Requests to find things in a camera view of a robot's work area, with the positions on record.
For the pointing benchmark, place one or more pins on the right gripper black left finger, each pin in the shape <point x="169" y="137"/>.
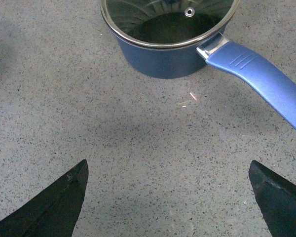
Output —
<point x="54" y="211"/>

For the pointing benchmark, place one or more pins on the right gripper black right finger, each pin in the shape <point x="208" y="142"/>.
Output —
<point x="276" y="198"/>

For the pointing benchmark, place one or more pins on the dark blue saucepan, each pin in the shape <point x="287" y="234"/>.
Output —
<point x="228" y="56"/>

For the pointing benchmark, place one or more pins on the glass lid with blue knob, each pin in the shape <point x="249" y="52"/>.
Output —
<point x="167" y="23"/>

